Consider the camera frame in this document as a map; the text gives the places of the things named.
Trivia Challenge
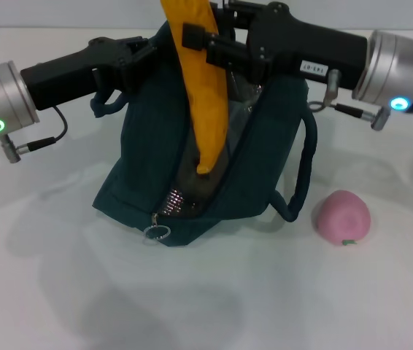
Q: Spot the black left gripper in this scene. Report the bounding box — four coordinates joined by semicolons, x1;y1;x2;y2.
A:
19;35;157;111

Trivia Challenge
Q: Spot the dark teal fabric bag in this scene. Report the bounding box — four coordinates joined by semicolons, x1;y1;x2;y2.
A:
91;19;320;249

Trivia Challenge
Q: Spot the yellow banana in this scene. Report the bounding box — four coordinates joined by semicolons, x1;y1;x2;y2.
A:
160;0;230;176

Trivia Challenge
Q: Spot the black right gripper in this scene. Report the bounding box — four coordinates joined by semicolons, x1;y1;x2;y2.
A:
182;0;368;89

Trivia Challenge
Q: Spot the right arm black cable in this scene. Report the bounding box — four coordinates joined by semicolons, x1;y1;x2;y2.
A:
307;68;393;131

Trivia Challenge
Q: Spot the metal zipper pull ring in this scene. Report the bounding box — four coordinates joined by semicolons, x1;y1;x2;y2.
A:
142;212;173;242

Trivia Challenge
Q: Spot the pink toy peach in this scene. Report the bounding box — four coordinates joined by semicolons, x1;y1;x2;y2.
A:
313;188;373;248

